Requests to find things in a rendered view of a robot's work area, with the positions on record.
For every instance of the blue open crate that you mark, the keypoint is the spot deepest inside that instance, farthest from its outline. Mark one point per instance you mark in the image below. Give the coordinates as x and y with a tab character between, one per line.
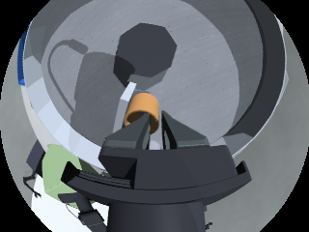
20	75

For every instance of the bronze bushing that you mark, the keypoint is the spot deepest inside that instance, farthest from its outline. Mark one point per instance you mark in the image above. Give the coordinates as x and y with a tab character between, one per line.
143	102

